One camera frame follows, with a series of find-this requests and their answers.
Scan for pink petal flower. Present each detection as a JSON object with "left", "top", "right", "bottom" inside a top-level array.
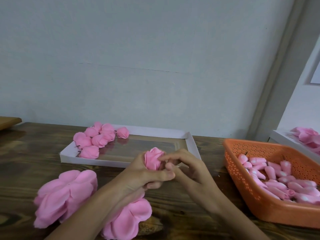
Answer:
[{"left": 100, "top": 123, "right": 117, "bottom": 142}]

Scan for person's left hand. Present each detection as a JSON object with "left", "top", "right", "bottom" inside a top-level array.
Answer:
[{"left": 112, "top": 151, "right": 177, "bottom": 204}]

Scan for grey door frame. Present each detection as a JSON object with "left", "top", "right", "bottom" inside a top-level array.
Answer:
[{"left": 247, "top": 0, "right": 320, "bottom": 141}]

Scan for white shallow tray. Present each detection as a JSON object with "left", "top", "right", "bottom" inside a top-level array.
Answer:
[{"left": 59, "top": 124, "right": 202, "bottom": 168}]

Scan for group of finished pink roses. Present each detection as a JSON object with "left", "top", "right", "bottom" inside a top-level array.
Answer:
[{"left": 73, "top": 122, "right": 131, "bottom": 159}]

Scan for stack of pink petals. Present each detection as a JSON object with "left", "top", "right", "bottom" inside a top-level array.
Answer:
[
  {"left": 33, "top": 169, "right": 99, "bottom": 229},
  {"left": 102, "top": 197, "right": 153, "bottom": 240}
]

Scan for person's right forearm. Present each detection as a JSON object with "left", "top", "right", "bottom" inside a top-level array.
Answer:
[{"left": 202, "top": 193, "right": 271, "bottom": 240}]

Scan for person's right hand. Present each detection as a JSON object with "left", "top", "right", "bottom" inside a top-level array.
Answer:
[{"left": 159, "top": 149, "right": 222, "bottom": 205}]

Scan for pile of pink petals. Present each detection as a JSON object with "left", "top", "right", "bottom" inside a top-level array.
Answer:
[{"left": 291, "top": 127, "right": 320, "bottom": 153}]

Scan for person's left forearm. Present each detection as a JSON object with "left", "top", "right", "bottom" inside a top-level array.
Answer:
[{"left": 45, "top": 186, "right": 132, "bottom": 240}]

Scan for white paper notice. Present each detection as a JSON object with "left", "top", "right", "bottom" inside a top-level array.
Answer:
[{"left": 310, "top": 60, "right": 320, "bottom": 85}]

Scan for orange plastic basket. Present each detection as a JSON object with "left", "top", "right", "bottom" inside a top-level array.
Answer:
[{"left": 223, "top": 139, "right": 320, "bottom": 229}]

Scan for pink rose buds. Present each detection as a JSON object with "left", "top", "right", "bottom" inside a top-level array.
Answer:
[{"left": 237, "top": 154, "right": 320, "bottom": 205}]

